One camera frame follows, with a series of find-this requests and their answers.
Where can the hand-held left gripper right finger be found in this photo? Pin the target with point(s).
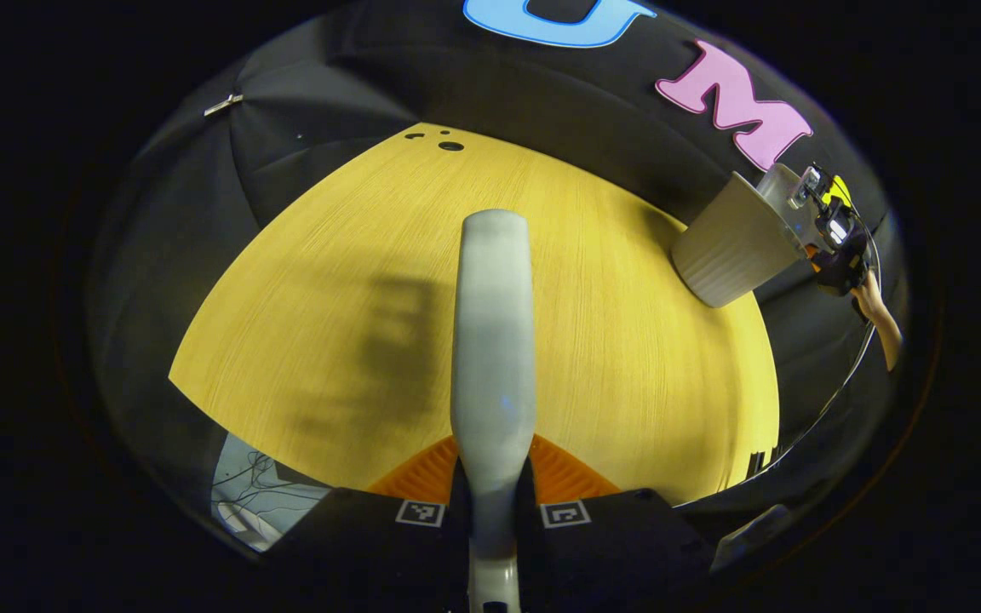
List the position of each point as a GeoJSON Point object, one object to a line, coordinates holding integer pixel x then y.
{"type": "Point", "coordinates": [618, 549]}

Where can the wooden desktop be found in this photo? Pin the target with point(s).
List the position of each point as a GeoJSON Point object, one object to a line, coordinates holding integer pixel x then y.
{"type": "Point", "coordinates": [329, 298]}

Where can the small white broom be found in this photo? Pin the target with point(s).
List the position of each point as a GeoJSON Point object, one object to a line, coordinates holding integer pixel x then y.
{"type": "Point", "coordinates": [495, 340]}

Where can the silver clip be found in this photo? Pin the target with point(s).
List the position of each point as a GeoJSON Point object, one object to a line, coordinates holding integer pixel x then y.
{"type": "Point", "coordinates": [223, 105]}

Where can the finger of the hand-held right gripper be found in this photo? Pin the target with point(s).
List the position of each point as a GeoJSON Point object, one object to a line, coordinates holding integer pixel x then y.
{"type": "Point", "coordinates": [814, 255]}

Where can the grey ribbed garbage bin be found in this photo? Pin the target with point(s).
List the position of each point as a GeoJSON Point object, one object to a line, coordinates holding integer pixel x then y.
{"type": "Point", "coordinates": [729, 251]}

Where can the black backdrop cloth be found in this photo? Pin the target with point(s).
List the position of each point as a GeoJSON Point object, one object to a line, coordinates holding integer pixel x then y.
{"type": "Point", "coordinates": [542, 94]}

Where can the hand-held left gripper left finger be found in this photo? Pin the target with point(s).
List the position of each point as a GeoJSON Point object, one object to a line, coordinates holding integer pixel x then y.
{"type": "Point", "coordinates": [371, 549]}

